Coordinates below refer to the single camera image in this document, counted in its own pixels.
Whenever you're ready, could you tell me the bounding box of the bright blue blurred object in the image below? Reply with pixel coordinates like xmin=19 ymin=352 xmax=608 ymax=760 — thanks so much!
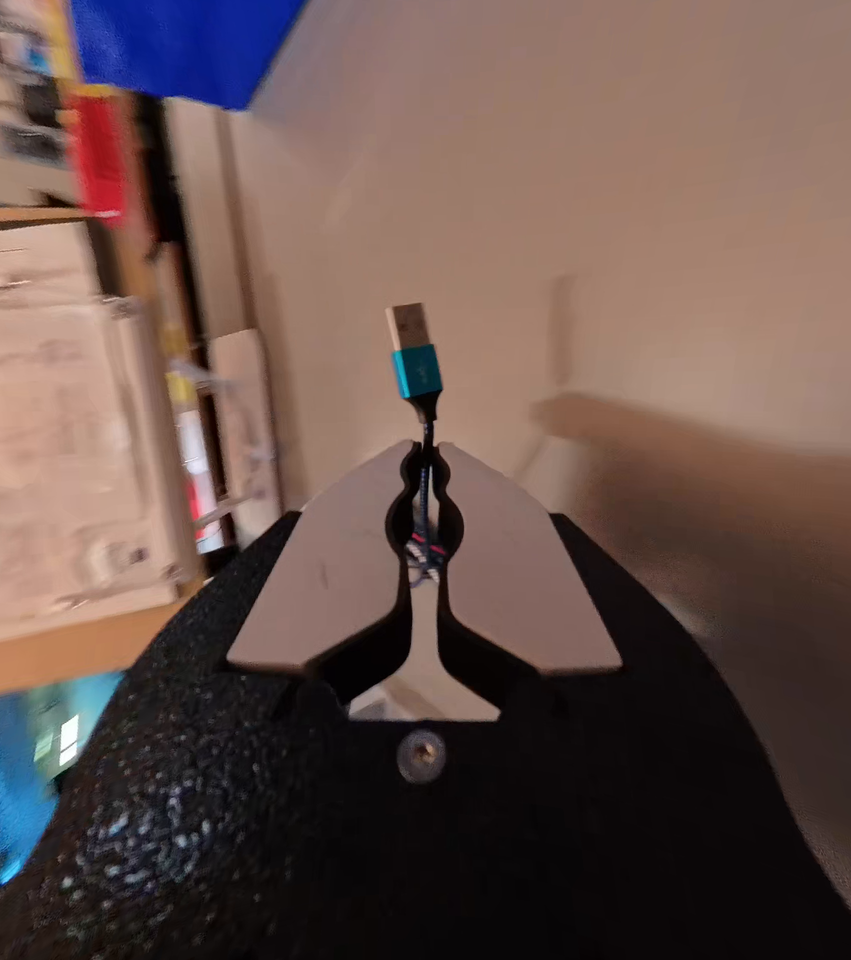
xmin=0 ymin=671 xmax=125 ymax=890

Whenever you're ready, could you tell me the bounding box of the teal plug braided usb cable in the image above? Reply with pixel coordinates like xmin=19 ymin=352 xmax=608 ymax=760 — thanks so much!
xmin=385 ymin=302 xmax=447 ymax=591

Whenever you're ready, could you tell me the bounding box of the white printed carton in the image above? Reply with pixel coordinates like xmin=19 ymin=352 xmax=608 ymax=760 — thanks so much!
xmin=0 ymin=218 xmax=203 ymax=658

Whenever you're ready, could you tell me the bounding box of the red box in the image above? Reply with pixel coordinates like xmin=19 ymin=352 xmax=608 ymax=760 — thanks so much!
xmin=66 ymin=85 xmax=135 ymax=225

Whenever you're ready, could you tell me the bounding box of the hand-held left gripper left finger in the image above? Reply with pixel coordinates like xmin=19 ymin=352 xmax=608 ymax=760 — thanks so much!
xmin=226 ymin=440 xmax=424 ymax=705

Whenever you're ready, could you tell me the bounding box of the white narrow panel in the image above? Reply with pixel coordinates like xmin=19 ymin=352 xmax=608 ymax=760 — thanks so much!
xmin=206 ymin=329 xmax=285 ymax=527

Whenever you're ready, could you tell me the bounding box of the large blue plastic bin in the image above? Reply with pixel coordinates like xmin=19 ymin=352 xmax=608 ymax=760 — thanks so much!
xmin=68 ymin=0 xmax=308 ymax=113

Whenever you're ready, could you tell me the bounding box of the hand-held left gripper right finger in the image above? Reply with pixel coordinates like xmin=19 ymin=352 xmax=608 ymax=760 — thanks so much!
xmin=435 ymin=441 xmax=624 ymax=708

